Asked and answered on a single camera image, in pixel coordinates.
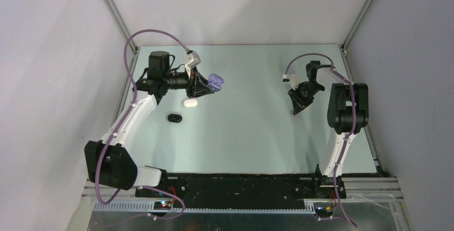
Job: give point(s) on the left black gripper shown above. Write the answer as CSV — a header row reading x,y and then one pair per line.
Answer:
x,y
193,89

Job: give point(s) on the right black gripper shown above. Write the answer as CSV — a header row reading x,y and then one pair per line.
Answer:
x,y
299,103

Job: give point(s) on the purple earbud charging case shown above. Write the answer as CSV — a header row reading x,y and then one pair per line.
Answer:
x,y
215,82

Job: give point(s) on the white earbud charging case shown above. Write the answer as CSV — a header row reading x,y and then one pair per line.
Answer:
x,y
190,103

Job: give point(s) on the black earbud charging case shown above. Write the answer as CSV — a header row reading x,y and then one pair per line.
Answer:
x,y
174,118

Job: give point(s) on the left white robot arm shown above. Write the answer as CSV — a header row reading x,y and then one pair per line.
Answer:
x,y
109,160

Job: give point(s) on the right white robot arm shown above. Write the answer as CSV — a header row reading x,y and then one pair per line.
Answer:
x,y
347,114

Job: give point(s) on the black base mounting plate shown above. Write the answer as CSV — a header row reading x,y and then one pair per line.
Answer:
x,y
243,191

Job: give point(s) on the right controller circuit board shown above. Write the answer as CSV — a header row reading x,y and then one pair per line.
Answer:
x,y
324,212

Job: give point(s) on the controller circuit board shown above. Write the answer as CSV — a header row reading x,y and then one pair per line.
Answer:
x,y
162,205
324,212

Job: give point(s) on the left controller circuit board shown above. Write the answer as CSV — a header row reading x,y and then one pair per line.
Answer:
x,y
162,205

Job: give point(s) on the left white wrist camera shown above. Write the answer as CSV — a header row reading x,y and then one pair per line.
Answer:
x,y
191,60

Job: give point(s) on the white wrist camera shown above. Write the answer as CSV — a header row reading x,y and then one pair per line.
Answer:
x,y
292,79
191,60

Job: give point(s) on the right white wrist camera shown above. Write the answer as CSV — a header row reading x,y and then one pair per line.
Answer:
x,y
292,79

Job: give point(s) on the right aluminium frame post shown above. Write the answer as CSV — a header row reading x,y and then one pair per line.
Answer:
x,y
356,24

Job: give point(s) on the aluminium frame post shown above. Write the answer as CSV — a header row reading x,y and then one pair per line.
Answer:
x,y
118,19
356,24

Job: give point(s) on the left aluminium frame post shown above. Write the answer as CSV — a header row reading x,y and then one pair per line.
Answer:
x,y
118,19

